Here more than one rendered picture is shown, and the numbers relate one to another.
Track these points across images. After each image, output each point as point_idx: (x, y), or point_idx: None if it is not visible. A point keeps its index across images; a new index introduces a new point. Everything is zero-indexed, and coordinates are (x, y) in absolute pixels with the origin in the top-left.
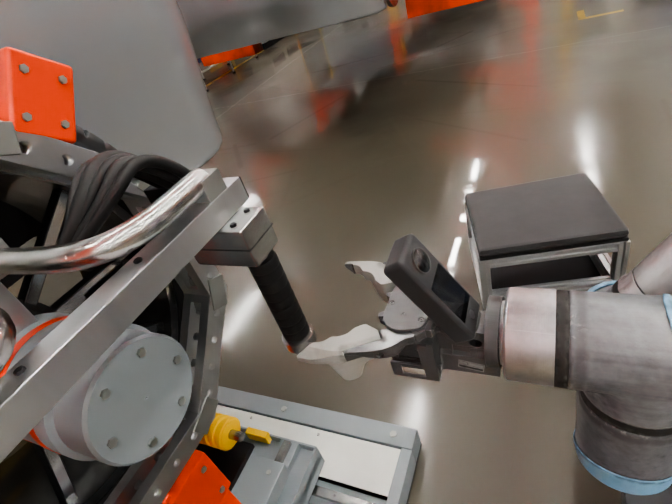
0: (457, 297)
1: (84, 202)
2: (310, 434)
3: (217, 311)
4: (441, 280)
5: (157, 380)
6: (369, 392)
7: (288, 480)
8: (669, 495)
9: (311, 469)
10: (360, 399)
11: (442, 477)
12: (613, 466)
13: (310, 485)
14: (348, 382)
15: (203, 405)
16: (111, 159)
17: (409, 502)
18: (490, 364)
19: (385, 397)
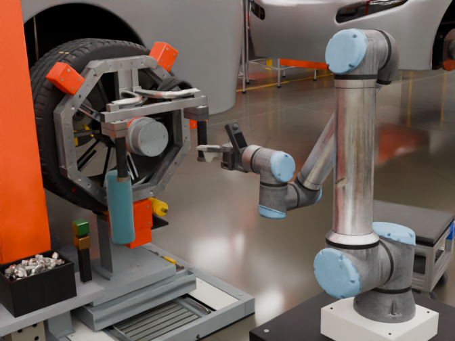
0: (242, 142)
1: (164, 86)
2: (197, 281)
3: (182, 154)
4: (239, 135)
5: (158, 137)
6: (245, 287)
7: (172, 281)
8: (323, 304)
9: (187, 281)
10: (237, 288)
11: (254, 326)
12: (260, 201)
13: (182, 289)
14: (237, 280)
15: (159, 184)
16: (176, 78)
17: (228, 327)
18: (241, 162)
19: (252, 292)
